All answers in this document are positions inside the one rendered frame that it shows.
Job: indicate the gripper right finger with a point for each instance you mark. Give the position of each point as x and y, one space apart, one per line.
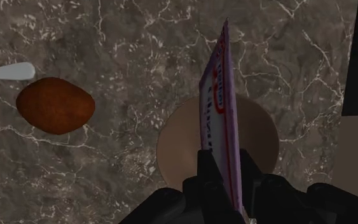
278 198

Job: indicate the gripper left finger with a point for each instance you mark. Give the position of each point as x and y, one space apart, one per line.
208 186

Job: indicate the purple and white box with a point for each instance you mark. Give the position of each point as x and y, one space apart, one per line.
220 124

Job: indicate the tan round plate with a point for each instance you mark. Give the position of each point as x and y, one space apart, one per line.
181 145

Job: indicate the brown oval potato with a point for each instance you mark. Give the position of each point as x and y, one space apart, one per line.
55 105

